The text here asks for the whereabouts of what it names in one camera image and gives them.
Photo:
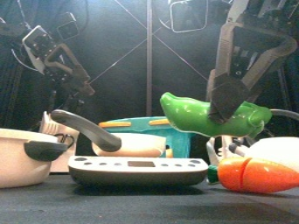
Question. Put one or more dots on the orange toy carrot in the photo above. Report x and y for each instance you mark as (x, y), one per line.
(261, 176)

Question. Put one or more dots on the vertical metal frame pole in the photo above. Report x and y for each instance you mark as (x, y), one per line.
(149, 58)

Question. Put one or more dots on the green toy pepper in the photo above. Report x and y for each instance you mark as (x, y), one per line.
(187, 115)

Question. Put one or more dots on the white round toy pan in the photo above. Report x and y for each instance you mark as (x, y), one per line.
(277, 150)

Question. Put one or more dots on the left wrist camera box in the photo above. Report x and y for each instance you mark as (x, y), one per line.
(69, 29)

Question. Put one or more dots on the white toy dish rack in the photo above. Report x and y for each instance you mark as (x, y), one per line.
(51, 125)

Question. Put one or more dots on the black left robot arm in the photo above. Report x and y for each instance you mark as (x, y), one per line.
(11, 27)

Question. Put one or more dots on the grey digital kitchen scale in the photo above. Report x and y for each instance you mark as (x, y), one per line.
(137, 172)

